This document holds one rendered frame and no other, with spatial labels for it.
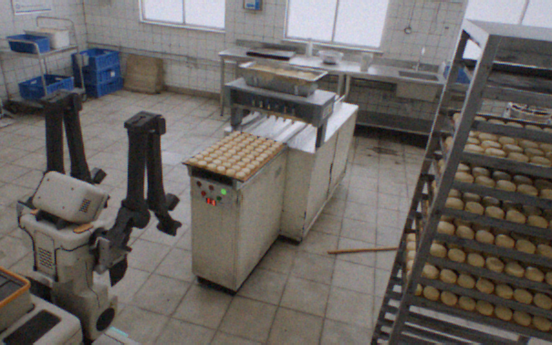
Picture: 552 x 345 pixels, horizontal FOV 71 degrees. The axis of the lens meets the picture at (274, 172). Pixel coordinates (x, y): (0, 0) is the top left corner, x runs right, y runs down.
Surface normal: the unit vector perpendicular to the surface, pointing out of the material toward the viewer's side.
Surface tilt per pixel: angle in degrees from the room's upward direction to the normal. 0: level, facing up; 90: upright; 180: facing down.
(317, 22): 90
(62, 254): 82
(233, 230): 90
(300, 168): 90
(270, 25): 90
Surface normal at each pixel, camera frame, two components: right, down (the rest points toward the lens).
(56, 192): -0.25, -0.31
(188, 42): -0.25, 0.43
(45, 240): -0.40, 0.26
